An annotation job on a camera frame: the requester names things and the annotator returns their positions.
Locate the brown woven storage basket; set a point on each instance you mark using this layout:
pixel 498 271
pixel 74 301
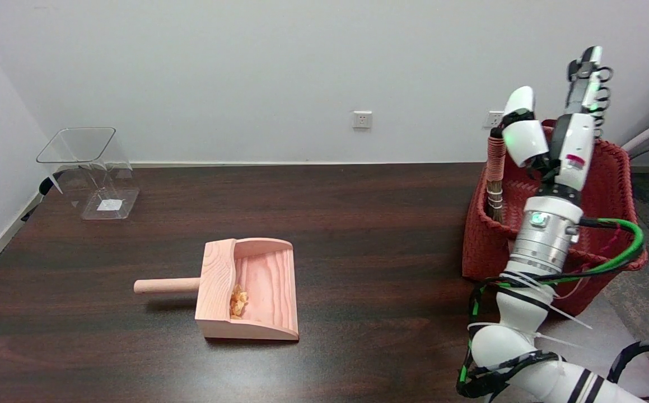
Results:
pixel 492 246

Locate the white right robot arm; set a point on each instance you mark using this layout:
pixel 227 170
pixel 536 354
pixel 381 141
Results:
pixel 537 291

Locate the wooden dustpan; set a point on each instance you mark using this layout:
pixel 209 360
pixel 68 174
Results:
pixel 246 290

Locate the yellow crumbs pile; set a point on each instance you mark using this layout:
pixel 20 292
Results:
pixel 238 302

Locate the clear plastic container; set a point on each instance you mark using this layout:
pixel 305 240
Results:
pixel 92 170

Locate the small brown straw broom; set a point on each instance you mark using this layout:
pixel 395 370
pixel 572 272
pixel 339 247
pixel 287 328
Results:
pixel 494 173

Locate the white wall socket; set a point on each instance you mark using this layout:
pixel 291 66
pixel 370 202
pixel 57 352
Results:
pixel 362 119
pixel 493 119

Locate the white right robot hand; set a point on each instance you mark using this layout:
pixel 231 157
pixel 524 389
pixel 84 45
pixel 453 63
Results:
pixel 559 134

